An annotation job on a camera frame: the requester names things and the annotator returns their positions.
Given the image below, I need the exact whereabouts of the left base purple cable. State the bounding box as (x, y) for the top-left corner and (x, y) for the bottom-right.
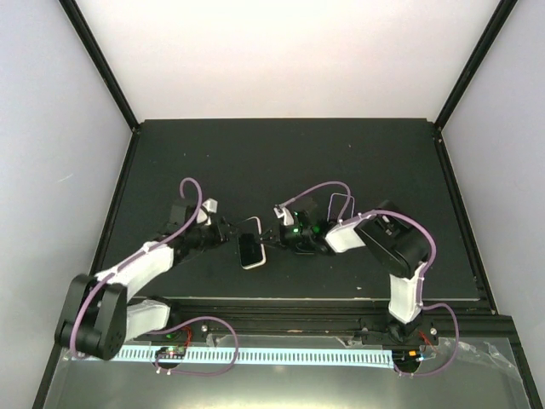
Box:
(148, 315), (239, 377)

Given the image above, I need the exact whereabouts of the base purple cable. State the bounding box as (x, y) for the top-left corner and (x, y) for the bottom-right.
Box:
(148, 315), (239, 377)
(393, 302), (461, 379)

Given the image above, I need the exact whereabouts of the white slotted cable duct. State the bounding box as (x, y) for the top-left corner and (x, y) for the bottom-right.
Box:
(112, 345), (394, 369)

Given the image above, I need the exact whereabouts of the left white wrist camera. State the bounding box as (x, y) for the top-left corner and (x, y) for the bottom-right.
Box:
(196, 199), (218, 226)

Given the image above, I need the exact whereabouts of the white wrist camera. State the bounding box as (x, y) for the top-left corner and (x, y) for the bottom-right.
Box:
(273, 204), (295, 227)
(196, 199), (218, 226)

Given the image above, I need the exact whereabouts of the black frame post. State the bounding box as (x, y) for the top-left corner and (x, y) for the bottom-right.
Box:
(59, 0), (140, 132)
(434, 0), (518, 131)

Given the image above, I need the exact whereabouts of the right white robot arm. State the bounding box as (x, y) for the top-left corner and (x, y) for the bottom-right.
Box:
(255, 200), (437, 344)

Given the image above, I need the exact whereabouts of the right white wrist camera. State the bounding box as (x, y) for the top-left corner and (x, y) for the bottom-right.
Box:
(273, 204), (295, 227)

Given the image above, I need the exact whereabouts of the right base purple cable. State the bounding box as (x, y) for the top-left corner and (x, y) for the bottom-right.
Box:
(393, 302), (461, 379)

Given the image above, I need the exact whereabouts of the left black frame post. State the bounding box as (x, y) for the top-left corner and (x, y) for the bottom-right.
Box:
(59, 0), (140, 132)

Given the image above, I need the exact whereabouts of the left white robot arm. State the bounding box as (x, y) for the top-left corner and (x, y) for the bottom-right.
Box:
(54, 199), (235, 360)

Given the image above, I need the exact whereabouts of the black aluminium front rail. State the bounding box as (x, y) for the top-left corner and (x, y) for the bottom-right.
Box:
(63, 297), (516, 346)

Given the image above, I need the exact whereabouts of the right black frame post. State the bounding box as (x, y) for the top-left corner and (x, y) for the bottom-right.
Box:
(434, 0), (518, 131)

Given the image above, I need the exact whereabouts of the lavender phone case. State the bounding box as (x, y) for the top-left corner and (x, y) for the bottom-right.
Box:
(327, 193), (355, 222)

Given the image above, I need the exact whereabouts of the beige phone case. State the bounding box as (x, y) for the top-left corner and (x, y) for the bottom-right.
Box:
(236, 216), (267, 270)

